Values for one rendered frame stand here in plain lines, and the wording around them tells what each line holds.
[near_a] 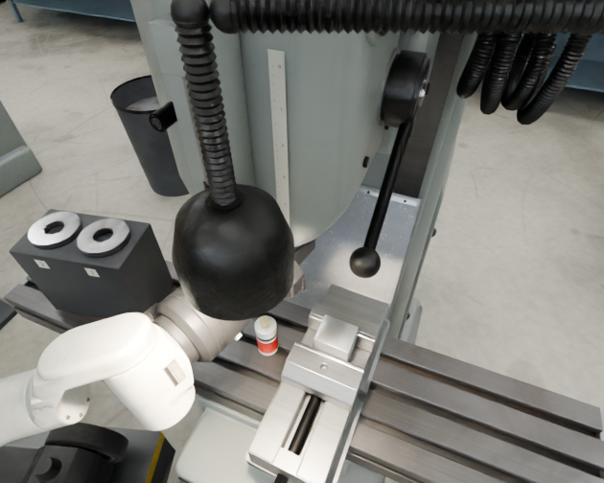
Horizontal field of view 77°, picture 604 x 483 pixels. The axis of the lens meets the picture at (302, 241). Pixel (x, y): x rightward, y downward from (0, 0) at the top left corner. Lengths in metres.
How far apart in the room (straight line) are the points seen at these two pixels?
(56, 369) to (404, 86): 0.40
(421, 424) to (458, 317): 1.35
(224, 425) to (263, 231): 0.69
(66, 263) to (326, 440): 0.53
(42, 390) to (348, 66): 0.38
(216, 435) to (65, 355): 0.48
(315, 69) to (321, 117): 0.04
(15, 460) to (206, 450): 0.58
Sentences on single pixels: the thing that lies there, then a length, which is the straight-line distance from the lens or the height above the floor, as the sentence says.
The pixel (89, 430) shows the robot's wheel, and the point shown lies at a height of 0.59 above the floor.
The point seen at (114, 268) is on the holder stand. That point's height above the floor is 1.11.
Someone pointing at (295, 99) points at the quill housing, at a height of 1.50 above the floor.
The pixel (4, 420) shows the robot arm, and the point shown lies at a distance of 0.50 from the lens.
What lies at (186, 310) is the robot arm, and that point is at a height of 1.28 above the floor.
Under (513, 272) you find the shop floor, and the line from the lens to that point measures 2.39.
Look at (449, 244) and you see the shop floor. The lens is 2.39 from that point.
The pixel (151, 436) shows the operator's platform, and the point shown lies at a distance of 1.35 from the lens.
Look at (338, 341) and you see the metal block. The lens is 0.64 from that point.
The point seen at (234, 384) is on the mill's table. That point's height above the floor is 0.93.
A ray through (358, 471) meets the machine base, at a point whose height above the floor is 0.20.
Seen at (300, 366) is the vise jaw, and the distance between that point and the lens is 0.65.
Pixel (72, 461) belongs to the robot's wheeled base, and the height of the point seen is 0.61.
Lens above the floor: 1.62
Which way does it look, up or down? 46 degrees down
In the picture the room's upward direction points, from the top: straight up
